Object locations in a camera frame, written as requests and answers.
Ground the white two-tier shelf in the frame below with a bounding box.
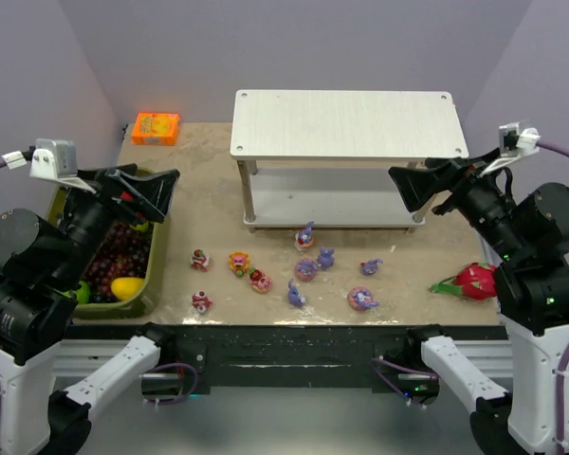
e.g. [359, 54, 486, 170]
[229, 89, 468, 230]

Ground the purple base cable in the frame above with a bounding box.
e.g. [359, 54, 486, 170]
[141, 362, 201, 407]
[372, 357, 440, 411]

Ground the olive green plastic bin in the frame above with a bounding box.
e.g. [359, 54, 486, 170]
[47, 167, 170, 320]

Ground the pink bear cake toy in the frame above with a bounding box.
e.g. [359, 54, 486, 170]
[190, 249, 211, 271]

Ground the black table front frame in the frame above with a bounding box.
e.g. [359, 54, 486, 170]
[55, 324, 512, 393]

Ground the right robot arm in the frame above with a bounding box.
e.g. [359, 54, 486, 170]
[389, 158, 569, 454]

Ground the green lime toy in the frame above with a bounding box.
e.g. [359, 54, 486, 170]
[63, 281, 91, 304]

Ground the yellow mango toy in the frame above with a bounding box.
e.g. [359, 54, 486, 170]
[110, 277, 144, 301]

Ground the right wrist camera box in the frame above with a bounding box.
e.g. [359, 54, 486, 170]
[480, 120, 541, 177]

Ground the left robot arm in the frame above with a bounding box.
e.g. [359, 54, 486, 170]
[0, 164, 179, 454]

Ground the pink bear santa hat toy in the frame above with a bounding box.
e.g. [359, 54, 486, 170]
[191, 291, 212, 314]

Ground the orange snack box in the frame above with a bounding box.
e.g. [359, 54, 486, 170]
[131, 112, 181, 146]

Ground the purple bunny lying toy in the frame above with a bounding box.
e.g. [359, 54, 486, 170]
[360, 259, 383, 276]

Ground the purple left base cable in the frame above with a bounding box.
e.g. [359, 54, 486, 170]
[141, 362, 201, 407]

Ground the purple bunny sitting toy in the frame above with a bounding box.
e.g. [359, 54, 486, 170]
[287, 279, 306, 308]

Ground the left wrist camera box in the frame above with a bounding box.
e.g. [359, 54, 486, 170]
[29, 138, 96, 193]

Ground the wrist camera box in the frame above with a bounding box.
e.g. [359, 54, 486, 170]
[29, 138, 96, 193]
[480, 120, 541, 177]

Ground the purple bunny on cup toy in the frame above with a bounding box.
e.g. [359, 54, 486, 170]
[295, 221, 314, 251]

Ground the purple bunny standing toy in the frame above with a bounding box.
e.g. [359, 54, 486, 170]
[317, 246, 335, 270]

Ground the purple bunny large donut toy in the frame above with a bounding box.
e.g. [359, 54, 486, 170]
[347, 286, 380, 312]

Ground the red dragon fruit toy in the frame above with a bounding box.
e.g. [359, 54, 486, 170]
[429, 263, 496, 301]

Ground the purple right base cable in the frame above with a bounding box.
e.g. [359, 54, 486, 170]
[372, 357, 440, 411]

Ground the dark purple grape bunch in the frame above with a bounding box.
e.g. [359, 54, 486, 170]
[79, 222, 153, 303]

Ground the purple bunny pink donut toy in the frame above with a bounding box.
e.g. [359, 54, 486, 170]
[294, 258, 319, 282]

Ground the pink bear sunflower toy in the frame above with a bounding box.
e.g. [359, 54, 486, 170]
[228, 251, 250, 278]

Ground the pink bear strawberry donut toy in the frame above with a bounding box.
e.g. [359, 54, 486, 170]
[248, 267, 273, 294]

